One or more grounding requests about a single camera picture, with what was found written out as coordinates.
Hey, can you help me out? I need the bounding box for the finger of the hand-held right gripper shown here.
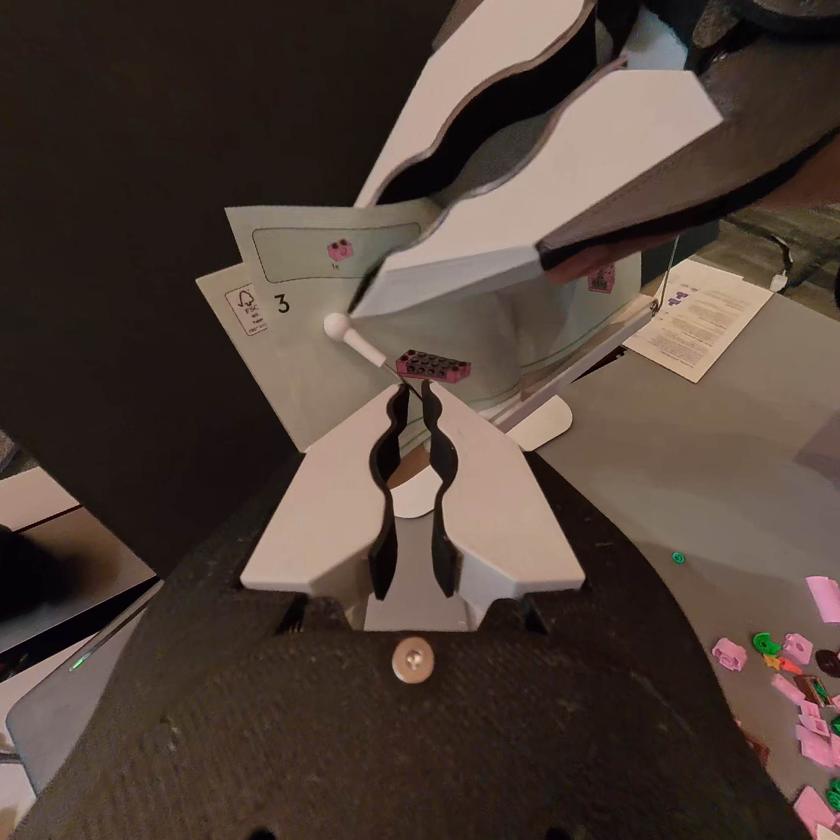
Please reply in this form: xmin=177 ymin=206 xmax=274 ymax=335
xmin=354 ymin=0 xmax=599 ymax=207
xmin=351 ymin=67 xmax=727 ymax=322

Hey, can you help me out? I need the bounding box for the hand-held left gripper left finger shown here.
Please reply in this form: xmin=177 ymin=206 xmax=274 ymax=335
xmin=239 ymin=384 xmax=410 ymax=616

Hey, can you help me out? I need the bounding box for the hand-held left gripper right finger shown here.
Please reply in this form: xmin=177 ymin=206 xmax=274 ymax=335
xmin=420 ymin=379 xmax=586 ymax=626

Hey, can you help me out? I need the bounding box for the white book stand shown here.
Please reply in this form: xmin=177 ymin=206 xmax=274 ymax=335
xmin=323 ymin=233 xmax=680 ymax=519

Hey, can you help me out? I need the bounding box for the instruction booklet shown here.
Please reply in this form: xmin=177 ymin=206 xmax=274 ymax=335
xmin=196 ymin=200 xmax=647 ymax=454

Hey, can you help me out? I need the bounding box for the person's right hand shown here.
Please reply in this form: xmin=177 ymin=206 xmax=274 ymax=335
xmin=548 ymin=141 xmax=840 ymax=286

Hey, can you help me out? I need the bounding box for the printed paper sheet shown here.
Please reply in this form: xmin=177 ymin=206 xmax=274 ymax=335
xmin=623 ymin=259 xmax=775 ymax=385

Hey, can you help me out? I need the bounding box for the black flat device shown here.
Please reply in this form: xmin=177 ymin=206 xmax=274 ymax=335
xmin=0 ymin=505 xmax=161 ymax=670

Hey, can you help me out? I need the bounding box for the grey device with green light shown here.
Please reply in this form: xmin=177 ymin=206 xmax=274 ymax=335
xmin=7 ymin=581 xmax=161 ymax=795

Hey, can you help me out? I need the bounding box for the black flat panel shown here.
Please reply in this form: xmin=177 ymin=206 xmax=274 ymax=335
xmin=0 ymin=0 xmax=460 ymax=578

